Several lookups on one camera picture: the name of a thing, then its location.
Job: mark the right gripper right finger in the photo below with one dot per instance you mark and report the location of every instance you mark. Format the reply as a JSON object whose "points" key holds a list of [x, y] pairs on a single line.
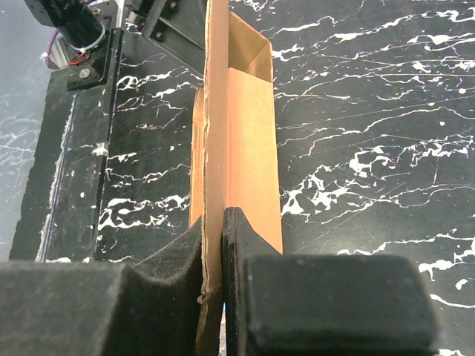
{"points": [[300, 304]]}

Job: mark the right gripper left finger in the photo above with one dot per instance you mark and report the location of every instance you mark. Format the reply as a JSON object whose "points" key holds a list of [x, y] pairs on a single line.
{"points": [[99, 308]]}

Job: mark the cardboard box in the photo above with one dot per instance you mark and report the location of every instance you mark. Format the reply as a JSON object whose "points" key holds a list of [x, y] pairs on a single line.
{"points": [[234, 161]]}

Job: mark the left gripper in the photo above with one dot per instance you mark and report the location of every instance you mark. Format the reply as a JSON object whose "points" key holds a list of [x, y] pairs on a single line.
{"points": [[177, 27]]}

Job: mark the aluminium frame rail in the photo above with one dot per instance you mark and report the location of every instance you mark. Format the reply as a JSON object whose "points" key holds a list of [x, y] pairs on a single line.
{"points": [[58, 57]]}

